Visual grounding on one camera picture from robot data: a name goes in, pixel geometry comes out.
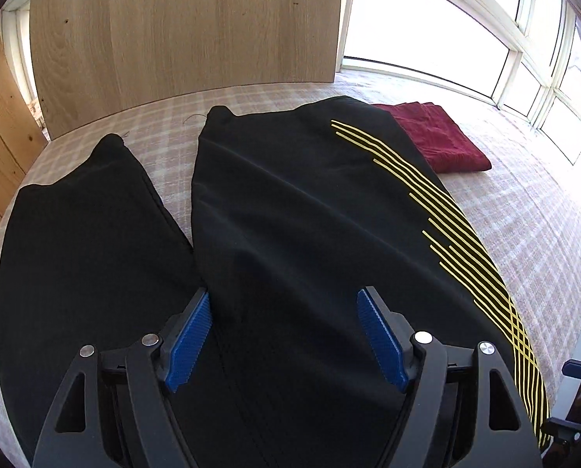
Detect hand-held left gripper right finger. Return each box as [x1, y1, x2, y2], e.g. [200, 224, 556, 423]
[357, 285, 542, 468]

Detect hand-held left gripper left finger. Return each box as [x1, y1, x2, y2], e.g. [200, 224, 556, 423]
[31, 287, 212, 468]

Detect black pants yellow stripes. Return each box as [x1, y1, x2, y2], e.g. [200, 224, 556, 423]
[0, 95, 551, 468]

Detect dark red ribbed shirt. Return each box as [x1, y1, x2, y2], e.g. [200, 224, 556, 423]
[373, 101, 492, 174]

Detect pink plaid blanket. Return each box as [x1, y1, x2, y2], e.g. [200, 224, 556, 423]
[0, 71, 581, 468]

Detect light wooden board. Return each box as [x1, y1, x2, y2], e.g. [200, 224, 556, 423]
[28, 0, 346, 138]

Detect white framed window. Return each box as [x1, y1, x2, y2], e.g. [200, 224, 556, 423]
[0, 0, 42, 128]
[336, 0, 581, 167]

